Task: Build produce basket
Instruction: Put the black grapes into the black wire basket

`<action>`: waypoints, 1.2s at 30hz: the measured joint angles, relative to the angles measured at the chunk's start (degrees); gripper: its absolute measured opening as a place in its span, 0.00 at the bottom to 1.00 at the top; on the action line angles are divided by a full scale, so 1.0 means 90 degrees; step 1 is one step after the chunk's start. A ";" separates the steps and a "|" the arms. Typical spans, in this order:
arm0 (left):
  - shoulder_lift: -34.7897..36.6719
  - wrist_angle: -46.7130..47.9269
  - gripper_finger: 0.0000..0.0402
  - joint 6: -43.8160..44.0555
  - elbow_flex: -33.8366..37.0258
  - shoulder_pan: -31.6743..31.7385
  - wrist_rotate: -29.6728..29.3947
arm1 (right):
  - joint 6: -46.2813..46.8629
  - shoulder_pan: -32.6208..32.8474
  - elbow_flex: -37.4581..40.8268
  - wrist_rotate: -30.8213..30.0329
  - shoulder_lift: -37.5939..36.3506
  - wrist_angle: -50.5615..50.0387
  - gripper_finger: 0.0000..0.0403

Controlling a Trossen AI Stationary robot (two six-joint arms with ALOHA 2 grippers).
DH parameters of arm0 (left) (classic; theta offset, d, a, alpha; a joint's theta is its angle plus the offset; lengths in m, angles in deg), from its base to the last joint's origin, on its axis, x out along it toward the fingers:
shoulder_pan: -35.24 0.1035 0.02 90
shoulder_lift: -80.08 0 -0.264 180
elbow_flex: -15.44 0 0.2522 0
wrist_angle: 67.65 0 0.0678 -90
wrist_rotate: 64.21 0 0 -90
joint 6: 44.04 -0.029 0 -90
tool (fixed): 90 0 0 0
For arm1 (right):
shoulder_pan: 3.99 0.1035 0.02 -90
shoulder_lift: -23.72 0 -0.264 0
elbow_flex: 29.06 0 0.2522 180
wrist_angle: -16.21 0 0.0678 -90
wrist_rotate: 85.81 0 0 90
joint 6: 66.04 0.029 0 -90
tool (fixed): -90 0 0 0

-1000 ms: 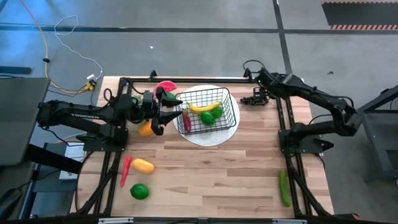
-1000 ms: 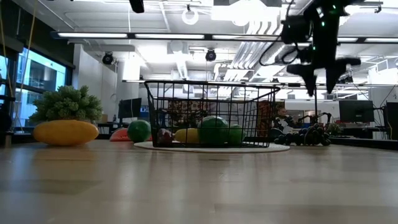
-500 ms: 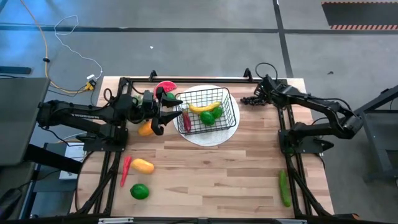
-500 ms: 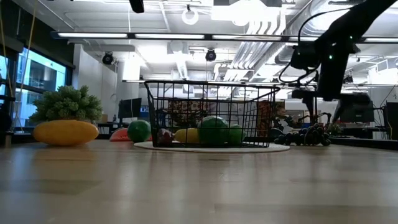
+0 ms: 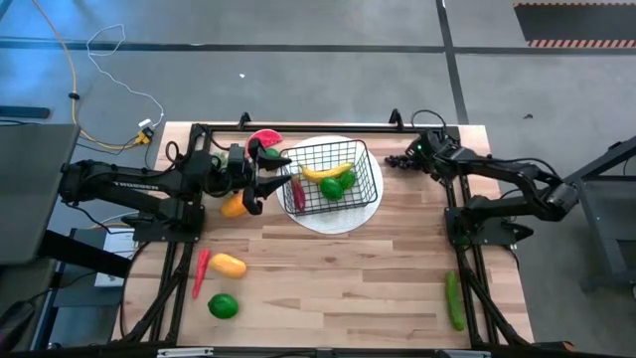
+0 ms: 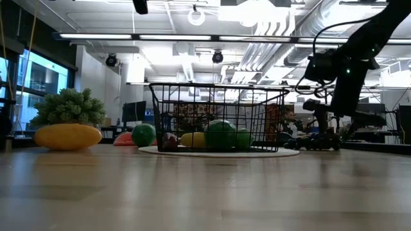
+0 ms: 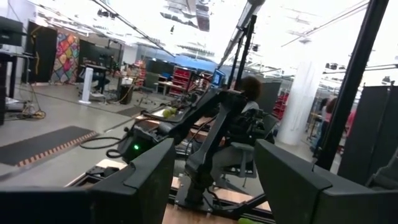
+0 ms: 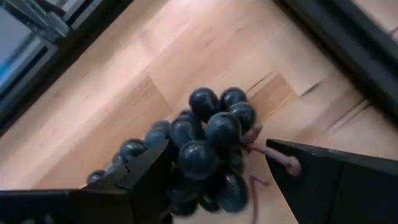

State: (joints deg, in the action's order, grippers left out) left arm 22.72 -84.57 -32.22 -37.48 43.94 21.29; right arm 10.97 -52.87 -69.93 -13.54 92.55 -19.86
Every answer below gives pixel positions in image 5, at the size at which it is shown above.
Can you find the silver aluminium bracket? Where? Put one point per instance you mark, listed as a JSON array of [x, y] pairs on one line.
[[186, 352], [462, 354]]

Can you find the red watermelon slice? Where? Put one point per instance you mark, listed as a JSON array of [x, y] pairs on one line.
[[266, 138]]

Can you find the grey desk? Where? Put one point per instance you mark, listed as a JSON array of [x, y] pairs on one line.
[[35, 194]]

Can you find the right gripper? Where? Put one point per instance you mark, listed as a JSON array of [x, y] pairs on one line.
[[422, 163]]

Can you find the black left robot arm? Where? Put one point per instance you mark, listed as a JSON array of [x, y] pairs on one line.
[[124, 184]]

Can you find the orange plastic mango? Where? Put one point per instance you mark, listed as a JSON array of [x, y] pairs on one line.
[[231, 206]]

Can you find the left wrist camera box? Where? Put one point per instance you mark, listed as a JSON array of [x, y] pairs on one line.
[[237, 156]]

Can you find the yellow plastic mango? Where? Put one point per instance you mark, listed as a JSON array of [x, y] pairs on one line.
[[227, 266]]

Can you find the white box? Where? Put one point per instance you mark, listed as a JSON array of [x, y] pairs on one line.
[[116, 243]]

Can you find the red chili pepper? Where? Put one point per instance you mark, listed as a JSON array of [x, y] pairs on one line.
[[201, 271]]

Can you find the black flat bar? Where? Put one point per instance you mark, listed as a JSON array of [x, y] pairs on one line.
[[25, 112]]

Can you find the white round mat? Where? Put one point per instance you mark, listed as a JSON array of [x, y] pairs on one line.
[[333, 226]]

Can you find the dark red pepper green stem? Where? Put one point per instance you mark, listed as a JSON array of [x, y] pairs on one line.
[[298, 196]]

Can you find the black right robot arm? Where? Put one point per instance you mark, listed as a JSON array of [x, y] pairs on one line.
[[522, 171]]

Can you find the black mat with striped edge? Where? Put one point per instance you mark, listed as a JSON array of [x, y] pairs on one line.
[[571, 22]]

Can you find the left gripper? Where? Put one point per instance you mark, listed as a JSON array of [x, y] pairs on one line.
[[236, 179]]

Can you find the yellow banana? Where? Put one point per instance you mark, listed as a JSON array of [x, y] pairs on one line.
[[323, 174]]

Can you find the dark metal stand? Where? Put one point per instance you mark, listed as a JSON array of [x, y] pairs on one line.
[[596, 226]]

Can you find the green cucumber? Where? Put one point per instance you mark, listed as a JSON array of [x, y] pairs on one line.
[[454, 303]]

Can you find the black curved frame hook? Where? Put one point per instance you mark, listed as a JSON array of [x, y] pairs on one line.
[[396, 118], [244, 119]]

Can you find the small green plastic fruit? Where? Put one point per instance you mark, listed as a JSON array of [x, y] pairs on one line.
[[349, 179]]

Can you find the green plastic lime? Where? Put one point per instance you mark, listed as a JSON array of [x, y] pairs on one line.
[[273, 152], [331, 189], [223, 306]]

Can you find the white power adapter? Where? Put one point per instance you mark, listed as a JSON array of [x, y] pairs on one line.
[[145, 122]]

